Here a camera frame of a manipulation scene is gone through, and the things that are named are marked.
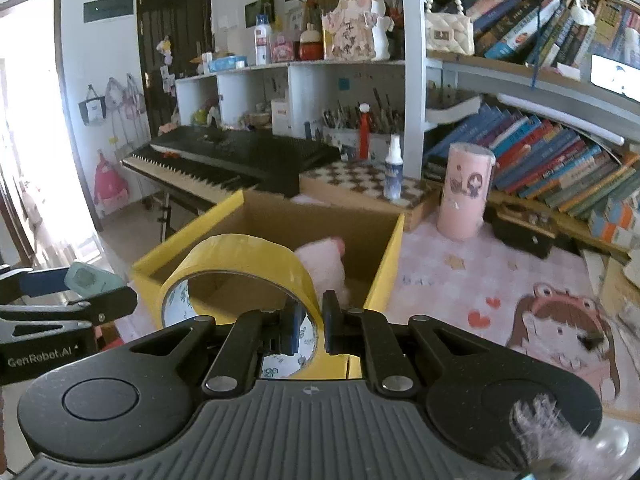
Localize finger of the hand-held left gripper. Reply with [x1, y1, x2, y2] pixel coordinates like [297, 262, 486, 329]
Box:
[0, 264, 73, 302]
[0, 287, 139, 340]

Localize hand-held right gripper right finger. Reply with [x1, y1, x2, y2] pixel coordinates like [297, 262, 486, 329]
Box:
[321, 289, 511, 396]

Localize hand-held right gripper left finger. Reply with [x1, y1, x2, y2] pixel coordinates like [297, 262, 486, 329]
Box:
[127, 300, 307, 395]

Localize small teal object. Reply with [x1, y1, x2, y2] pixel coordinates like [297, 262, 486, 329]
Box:
[65, 261, 128, 293]

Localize pink plush toy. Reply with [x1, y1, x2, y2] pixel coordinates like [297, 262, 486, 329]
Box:
[292, 237, 351, 306]

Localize yellow tape roll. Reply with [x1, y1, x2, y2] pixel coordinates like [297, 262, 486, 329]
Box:
[160, 232, 325, 380]

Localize brown yellow cardboard box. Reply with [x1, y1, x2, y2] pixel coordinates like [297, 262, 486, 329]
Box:
[131, 189, 406, 380]

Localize black keyboard stand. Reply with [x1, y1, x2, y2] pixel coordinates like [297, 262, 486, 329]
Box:
[142, 192, 173, 241]

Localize pink backpack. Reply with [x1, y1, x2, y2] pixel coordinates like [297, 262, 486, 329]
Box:
[94, 150, 128, 211]

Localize wooden chessboard box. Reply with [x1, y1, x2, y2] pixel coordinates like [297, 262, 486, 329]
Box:
[299, 160, 441, 233]

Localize pink printed desk mat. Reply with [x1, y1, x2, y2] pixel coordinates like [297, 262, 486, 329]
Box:
[390, 210, 640, 421]

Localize clear spray bottle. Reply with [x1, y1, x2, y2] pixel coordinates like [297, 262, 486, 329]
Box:
[383, 135, 404, 202]

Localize hanging tote bag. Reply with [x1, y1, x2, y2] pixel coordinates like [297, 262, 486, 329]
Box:
[79, 85, 108, 126]

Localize pink cylinder container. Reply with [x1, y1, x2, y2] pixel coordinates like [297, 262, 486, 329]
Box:
[436, 142, 496, 241]

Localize black electronic keyboard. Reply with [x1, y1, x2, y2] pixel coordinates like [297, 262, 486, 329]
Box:
[121, 125, 341, 200]

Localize white pen holder with pens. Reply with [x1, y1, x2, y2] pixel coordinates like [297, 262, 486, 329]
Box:
[321, 102, 362, 148]
[360, 91, 406, 157]

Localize black box with knobs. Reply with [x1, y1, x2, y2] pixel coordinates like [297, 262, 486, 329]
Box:
[485, 200, 558, 261]

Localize white box with red label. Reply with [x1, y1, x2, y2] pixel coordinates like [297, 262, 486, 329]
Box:
[271, 97, 292, 133]

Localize white cubby shelf unit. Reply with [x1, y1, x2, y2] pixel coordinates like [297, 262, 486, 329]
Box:
[175, 59, 407, 141]

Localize lying thick book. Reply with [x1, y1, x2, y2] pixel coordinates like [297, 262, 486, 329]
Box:
[425, 92, 483, 126]

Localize blue tissue box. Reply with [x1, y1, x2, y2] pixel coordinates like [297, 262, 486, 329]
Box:
[207, 55, 248, 72]

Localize row of books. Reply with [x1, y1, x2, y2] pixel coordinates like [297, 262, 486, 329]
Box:
[422, 0, 640, 68]
[425, 102, 640, 251]

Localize pink jar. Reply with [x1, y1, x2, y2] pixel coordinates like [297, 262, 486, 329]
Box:
[271, 32, 296, 63]

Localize red and white doll jar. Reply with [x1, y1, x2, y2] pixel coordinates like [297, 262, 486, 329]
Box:
[299, 25, 325, 61]

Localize white bottle with red label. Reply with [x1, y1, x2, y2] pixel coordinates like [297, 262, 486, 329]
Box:
[255, 14, 273, 66]

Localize floral ornament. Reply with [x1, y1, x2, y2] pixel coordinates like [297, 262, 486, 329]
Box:
[321, 0, 392, 61]

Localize black door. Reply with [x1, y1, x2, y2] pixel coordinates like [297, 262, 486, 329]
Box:
[136, 0, 213, 136]

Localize white quilted handbag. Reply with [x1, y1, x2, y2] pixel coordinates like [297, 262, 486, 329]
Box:
[425, 0, 475, 56]

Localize white bookshelf frame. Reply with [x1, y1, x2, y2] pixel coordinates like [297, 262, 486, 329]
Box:
[400, 0, 640, 181]

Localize dark green wall sign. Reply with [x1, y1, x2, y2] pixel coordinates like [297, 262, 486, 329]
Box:
[82, 0, 135, 23]

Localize blue hanging cord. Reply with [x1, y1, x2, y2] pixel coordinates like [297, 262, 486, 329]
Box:
[529, 5, 544, 92]

